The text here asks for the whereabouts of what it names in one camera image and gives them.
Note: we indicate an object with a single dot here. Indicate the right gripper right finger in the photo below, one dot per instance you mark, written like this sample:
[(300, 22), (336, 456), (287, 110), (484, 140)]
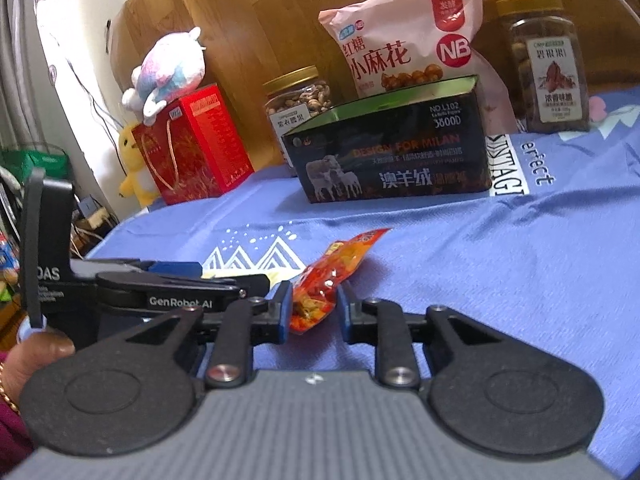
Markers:
[(442, 332)]

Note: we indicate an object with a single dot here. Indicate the yellow plush toy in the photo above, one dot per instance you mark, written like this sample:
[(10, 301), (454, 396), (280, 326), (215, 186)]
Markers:
[(138, 182)]

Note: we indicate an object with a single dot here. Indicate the green basket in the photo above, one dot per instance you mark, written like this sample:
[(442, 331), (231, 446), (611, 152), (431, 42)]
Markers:
[(21, 162)]

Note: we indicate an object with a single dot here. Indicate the pecan jar gold lid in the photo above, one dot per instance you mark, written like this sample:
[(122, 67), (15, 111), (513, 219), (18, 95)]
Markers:
[(548, 59)]

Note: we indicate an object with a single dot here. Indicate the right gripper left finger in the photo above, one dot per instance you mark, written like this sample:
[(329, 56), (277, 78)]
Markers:
[(208, 348)]

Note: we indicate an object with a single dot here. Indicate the pink twisted-dough snack bag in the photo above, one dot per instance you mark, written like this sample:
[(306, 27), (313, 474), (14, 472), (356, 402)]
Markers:
[(393, 44)]

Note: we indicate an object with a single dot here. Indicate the nut jar gold lid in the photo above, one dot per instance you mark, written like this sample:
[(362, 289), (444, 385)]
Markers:
[(292, 99)]

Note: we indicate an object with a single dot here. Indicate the red orange snack packet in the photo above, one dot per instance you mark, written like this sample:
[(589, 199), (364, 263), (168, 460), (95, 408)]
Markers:
[(314, 293)]

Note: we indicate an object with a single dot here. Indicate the red gift box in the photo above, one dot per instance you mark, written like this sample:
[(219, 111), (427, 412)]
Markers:
[(193, 150)]

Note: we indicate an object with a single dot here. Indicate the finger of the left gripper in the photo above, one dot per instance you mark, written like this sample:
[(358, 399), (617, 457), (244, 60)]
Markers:
[(89, 268), (146, 293)]

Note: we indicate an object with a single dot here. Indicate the person's left hand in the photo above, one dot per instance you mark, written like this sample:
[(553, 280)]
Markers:
[(37, 351)]

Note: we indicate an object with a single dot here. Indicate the brown wooden headboard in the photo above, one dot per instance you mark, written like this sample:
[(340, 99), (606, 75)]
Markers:
[(250, 42)]

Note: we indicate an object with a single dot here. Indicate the white pink plush toy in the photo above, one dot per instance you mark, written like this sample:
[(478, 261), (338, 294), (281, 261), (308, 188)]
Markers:
[(173, 68)]

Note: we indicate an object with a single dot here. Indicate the dark rectangular tin box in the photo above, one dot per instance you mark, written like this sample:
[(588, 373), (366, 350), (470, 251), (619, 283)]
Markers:
[(420, 141)]

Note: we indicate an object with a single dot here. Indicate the blue printed cloth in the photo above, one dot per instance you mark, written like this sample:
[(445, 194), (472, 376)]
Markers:
[(550, 254)]

